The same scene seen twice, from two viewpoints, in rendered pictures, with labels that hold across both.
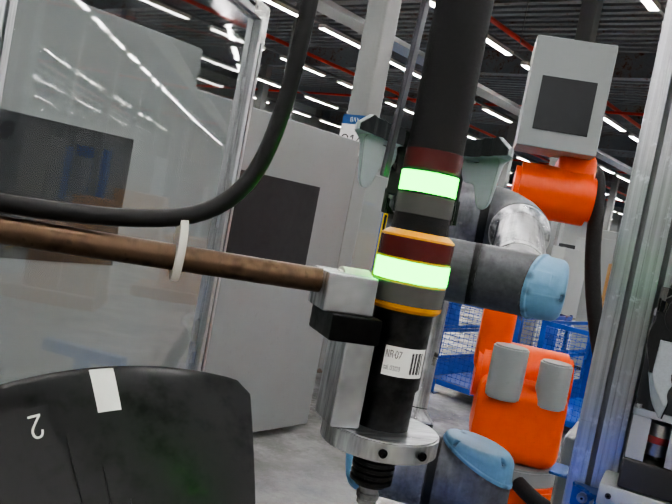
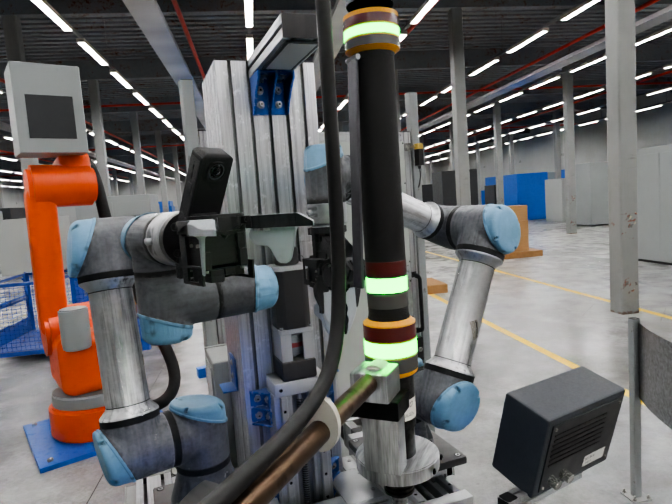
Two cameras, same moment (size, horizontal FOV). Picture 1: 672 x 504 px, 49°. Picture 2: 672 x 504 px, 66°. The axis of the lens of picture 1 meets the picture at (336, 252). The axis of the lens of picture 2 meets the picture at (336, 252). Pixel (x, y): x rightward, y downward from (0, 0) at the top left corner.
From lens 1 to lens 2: 0.35 m
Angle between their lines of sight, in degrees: 46
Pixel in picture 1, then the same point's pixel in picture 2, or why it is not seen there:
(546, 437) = not seen: hidden behind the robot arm
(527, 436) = not seen: hidden behind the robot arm
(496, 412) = (77, 360)
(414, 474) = (166, 448)
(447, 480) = (190, 438)
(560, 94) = (44, 108)
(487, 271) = (230, 292)
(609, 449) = (263, 361)
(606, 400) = (251, 333)
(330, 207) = not seen: outside the picture
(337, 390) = (399, 450)
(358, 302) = (396, 385)
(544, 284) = (267, 286)
